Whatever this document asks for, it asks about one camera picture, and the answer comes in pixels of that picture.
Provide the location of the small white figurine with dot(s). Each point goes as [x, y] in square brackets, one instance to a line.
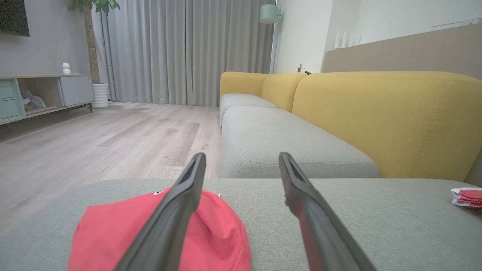
[66, 68]

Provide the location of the grey pleated curtain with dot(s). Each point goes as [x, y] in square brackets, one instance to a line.
[169, 52]

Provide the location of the beige wall panel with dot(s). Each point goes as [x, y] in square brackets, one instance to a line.
[414, 52]

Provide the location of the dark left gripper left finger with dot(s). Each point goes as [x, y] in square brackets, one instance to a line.
[169, 226]

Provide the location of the red basketball jersey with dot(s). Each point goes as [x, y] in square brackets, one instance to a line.
[218, 241]

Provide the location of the large yellow sofa backrest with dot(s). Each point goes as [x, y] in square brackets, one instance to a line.
[395, 120]

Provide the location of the small grey sofa seat cushion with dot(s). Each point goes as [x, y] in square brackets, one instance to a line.
[241, 101]

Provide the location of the green shade floor lamp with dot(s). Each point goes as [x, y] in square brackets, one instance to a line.
[268, 14]

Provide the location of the tall indoor plant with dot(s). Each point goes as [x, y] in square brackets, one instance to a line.
[91, 45]

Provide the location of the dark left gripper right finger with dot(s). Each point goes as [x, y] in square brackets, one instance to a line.
[320, 229]

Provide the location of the white ribbed plant pot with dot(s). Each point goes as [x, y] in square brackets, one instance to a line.
[100, 96]

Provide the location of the grey sofa ottoman cushion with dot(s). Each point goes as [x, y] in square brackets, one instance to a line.
[376, 226]

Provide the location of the black wall television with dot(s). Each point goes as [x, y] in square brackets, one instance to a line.
[13, 17]

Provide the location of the small yellow sofa backrest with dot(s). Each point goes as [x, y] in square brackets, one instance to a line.
[280, 90]

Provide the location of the red garment with white trim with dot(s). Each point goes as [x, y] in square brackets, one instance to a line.
[469, 197]

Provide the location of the white wall socket plug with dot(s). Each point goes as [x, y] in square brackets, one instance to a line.
[300, 67]

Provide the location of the bundle inside cabinet shelf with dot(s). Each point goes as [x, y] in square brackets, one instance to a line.
[34, 101]

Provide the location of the grey wooden tv cabinet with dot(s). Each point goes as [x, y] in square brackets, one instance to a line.
[75, 90]

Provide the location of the yellow sofa armrest cushion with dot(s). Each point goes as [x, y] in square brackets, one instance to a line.
[241, 82]

